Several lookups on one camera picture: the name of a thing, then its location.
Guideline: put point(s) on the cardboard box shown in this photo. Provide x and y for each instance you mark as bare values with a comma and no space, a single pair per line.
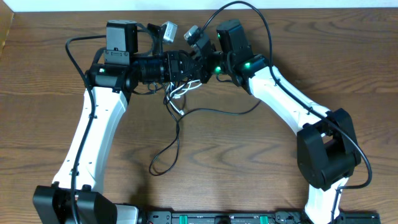
6,19

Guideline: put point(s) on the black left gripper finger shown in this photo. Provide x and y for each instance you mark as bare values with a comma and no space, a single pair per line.
186,61
194,73

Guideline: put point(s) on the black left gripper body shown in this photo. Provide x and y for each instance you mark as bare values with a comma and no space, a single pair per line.
170,57

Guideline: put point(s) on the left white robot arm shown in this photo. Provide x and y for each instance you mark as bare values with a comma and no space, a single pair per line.
133,54

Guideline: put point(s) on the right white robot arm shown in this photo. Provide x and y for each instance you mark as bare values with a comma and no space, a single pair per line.
327,149

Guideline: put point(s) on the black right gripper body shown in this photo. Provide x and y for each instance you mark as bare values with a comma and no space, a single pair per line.
213,63

